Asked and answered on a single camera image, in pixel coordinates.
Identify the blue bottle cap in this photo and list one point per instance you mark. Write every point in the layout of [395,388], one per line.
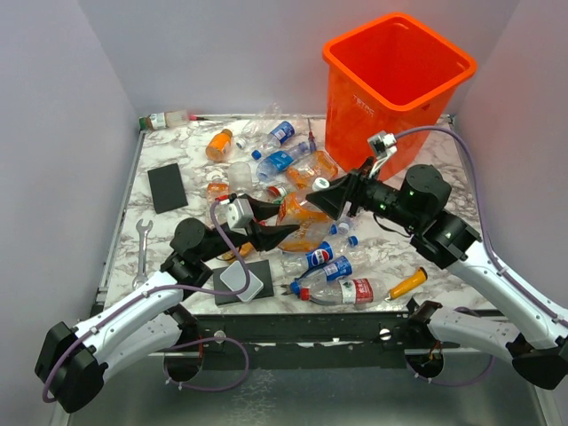
[256,154]

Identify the blue label bottle lower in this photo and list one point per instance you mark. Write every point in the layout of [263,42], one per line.
[341,267]

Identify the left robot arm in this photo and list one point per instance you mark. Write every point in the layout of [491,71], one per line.
[75,362]

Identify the red screwdriver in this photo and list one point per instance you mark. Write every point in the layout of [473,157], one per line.
[311,138]

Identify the small orange juice bottle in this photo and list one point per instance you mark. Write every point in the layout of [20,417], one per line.
[219,145]

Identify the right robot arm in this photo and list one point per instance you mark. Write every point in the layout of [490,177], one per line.
[531,339]

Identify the blue label water bottle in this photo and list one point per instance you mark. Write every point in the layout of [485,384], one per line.
[279,161]

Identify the white rounded box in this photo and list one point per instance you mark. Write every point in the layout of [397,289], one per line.
[234,278]

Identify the yellow handle utility knife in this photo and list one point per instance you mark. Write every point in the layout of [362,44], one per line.
[407,285]

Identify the clear crushed bottle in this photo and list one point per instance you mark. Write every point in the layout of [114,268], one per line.
[342,226]

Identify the tall orange label bottle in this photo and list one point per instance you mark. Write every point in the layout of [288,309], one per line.
[217,188]

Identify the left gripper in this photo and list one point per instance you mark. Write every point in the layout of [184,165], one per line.
[267,236]

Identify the red label water bottle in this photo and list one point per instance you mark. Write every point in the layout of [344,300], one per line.
[344,291]

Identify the orange plastic bin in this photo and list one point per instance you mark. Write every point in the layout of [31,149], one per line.
[393,74]

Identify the blue pepsi bottle middle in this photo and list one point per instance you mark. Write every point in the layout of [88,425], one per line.
[302,262]

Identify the brown coffee bottle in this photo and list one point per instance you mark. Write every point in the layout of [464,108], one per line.
[164,120]

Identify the black foam pad upper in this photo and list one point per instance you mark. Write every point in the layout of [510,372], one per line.
[167,188]

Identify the red pen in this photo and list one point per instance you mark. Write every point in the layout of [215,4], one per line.
[197,118]

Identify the large crushed orange bottle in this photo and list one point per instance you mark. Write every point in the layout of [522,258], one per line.
[314,224]

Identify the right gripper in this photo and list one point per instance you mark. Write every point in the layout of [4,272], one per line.
[354,187]

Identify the clear plastic cup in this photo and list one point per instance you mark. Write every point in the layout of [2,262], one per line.
[240,178]

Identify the blue label bottle top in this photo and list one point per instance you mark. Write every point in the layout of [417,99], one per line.
[279,135]

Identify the blue handle pliers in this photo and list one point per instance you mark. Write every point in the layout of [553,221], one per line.
[288,290]

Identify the silver wrench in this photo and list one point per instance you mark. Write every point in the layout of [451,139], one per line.
[143,231]

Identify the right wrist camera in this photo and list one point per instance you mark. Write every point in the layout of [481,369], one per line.
[384,146]

